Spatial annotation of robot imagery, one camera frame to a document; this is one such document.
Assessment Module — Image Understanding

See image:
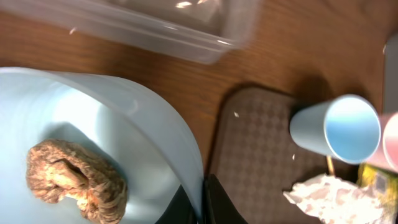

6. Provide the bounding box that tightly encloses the brown serving tray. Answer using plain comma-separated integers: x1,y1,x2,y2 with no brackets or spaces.
205,86,361,224

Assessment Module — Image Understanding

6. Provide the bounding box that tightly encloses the pink cup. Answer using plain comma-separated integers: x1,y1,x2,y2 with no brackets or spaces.
366,113,397,173

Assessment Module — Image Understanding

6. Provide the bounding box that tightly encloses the light blue cup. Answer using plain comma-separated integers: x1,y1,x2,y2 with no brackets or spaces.
289,95,381,164

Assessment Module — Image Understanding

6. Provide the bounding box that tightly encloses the brown mushroom scrap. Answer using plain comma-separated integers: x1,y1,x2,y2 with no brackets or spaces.
25,139,128,223

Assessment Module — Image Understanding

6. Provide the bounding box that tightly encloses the clear plastic bin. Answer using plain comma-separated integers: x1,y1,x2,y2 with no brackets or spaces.
1,0,261,64

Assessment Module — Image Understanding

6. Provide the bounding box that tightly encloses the grey dishwasher rack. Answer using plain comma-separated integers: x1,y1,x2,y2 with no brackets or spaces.
382,33,398,113

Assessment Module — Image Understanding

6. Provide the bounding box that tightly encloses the yellow green snack wrapper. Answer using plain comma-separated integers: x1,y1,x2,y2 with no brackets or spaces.
357,164,397,218

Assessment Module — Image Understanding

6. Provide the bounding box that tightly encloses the crumpled white tissue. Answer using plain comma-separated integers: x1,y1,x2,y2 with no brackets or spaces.
283,174,384,223

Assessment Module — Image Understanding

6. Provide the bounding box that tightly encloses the wooden chopstick left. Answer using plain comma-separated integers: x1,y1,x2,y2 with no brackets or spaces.
326,156,335,176

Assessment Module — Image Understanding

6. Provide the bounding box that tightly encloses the light blue bowl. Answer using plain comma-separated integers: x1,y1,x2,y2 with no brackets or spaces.
1,67,203,223

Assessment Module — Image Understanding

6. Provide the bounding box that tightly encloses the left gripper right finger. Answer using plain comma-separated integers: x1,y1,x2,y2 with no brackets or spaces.
203,174,248,224

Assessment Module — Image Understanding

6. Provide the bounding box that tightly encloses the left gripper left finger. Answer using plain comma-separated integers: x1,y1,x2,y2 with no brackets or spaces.
155,186,197,224

